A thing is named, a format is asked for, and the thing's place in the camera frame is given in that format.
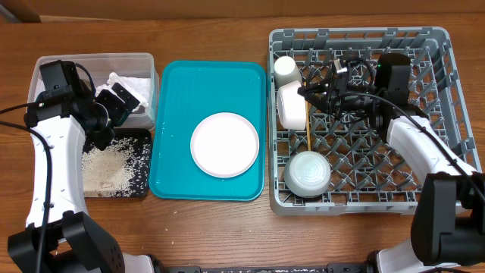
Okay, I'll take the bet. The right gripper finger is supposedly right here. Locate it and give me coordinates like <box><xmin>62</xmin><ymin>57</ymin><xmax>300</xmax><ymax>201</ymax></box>
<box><xmin>298</xmin><ymin>83</ymin><xmax>329</xmax><ymax>96</ymax></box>
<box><xmin>305</xmin><ymin>94</ymin><xmax>333</xmax><ymax>114</ymax></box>

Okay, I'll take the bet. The wooden chopstick diagonal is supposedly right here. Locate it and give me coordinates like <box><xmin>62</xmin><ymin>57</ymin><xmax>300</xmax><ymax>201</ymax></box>
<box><xmin>305</xmin><ymin>102</ymin><xmax>312</xmax><ymax>151</ymax></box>

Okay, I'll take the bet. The white napkin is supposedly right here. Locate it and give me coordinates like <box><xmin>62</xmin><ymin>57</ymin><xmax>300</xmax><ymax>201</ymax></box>
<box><xmin>95</xmin><ymin>72</ymin><xmax>151</xmax><ymax>111</ymax></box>

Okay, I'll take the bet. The pink small bowl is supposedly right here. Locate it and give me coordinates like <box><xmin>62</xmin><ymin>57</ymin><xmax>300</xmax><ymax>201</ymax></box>
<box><xmin>277</xmin><ymin>80</ymin><xmax>306</xmax><ymax>130</ymax></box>

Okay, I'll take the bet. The cream paper cup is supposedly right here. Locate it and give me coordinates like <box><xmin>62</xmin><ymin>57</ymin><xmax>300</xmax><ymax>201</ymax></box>
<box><xmin>274</xmin><ymin>56</ymin><xmax>302</xmax><ymax>87</ymax></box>

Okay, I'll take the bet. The pile of rice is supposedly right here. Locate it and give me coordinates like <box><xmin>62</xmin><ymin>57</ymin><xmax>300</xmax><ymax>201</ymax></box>
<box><xmin>81</xmin><ymin>136</ymin><xmax>152</xmax><ymax>198</ymax></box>

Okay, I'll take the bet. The white bowl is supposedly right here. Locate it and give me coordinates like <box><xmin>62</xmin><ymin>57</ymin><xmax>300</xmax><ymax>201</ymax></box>
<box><xmin>283</xmin><ymin>151</ymin><xmax>331</xmax><ymax>198</ymax></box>

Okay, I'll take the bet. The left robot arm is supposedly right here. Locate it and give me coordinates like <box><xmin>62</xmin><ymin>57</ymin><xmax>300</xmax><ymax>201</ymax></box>
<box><xmin>8</xmin><ymin>82</ymin><xmax>163</xmax><ymax>272</ymax></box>

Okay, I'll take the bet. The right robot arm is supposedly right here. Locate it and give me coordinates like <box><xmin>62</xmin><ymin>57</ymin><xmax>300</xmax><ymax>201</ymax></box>
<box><xmin>297</xmin><ymin>53</ymin><xmax>484</xmax><ymax>272</ymax></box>

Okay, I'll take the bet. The grey dishwasher rack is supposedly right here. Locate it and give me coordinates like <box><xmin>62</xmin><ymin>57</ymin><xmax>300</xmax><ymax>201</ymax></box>
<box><xmin>268</xmin><ymin>27</ymin><xmax>480</xmax><ymax>215</ymax></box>

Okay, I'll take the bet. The clear plastic bin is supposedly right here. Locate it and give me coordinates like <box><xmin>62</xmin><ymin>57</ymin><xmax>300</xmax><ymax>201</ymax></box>
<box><xmin>27</xmin><ymin>52</ymin><xmax>160</xmax><ymax>130</ymax></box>

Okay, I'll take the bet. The black plastic tray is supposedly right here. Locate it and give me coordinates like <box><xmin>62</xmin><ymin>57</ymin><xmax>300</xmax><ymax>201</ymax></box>
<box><xmin>81</xmin><ymin>127</ymin><xmax>153</xmax><ymax>199</ymax></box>

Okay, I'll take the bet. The teal serving tray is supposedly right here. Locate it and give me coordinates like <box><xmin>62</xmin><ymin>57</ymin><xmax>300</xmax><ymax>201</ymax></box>
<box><xmin>149</xmin><ymin>61</ymin><xmax>267</xmax><ymax>202</ymax></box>

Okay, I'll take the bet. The pink plate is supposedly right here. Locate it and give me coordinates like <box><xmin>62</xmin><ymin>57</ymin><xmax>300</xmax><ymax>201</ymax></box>
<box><xmin>190</xmin><ymin>112</ymin><xmax>260</xmax><ymax>178</ymax></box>

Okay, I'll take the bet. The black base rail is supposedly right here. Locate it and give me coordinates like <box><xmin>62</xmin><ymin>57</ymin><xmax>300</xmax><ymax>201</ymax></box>
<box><xmin>164</xmin><ymin>262</ymin><xmax>374</xmax><ymax>273</ymax></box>

